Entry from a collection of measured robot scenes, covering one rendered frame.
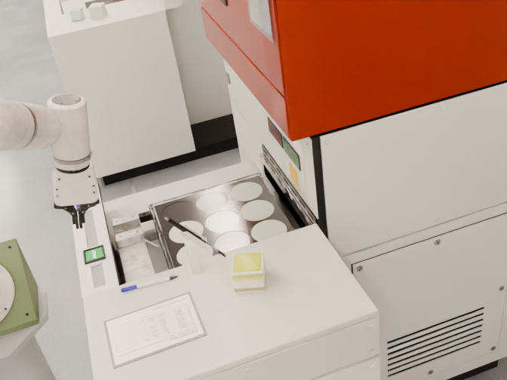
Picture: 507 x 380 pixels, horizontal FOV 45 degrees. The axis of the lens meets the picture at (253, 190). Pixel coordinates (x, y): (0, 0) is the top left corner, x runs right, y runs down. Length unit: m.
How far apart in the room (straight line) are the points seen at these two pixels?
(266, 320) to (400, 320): 0.73
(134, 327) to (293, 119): 0.60
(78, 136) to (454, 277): 1.22
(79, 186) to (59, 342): 1.52
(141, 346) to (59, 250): 2.07
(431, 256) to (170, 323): 0.85
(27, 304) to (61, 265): 1.56
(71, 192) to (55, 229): 2.11
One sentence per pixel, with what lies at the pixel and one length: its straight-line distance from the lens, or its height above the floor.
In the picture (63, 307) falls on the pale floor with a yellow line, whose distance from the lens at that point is 3.06.
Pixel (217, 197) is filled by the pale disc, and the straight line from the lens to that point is 1.87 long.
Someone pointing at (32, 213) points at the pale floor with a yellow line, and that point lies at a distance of 3.79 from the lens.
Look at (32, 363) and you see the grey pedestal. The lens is 1.91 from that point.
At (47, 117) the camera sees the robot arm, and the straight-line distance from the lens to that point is 1.22.
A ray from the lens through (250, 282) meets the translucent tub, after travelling 1.41.
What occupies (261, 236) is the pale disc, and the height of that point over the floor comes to 0.90.
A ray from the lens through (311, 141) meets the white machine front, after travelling 1.47.
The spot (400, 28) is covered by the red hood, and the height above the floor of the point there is 1.44.
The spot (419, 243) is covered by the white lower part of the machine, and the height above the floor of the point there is 0.78.
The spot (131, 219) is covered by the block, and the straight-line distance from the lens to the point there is 1.86.
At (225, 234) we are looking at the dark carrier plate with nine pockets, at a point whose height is 0.90.
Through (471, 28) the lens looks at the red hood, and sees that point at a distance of 1.58.
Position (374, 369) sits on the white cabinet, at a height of 0.77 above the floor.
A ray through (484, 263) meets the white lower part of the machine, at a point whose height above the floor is 0.60.
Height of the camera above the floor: 1.96
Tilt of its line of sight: 35 degrees down
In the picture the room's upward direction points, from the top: 9 degrees counter-clockwise
